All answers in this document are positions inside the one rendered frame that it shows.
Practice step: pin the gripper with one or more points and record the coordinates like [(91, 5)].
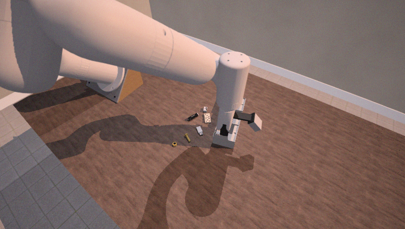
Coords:
[(224, 121)]

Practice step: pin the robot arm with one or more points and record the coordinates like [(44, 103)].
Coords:
[(95, 40)]

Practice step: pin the white domino with black pips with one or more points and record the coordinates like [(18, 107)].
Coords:
[(207, 118)]

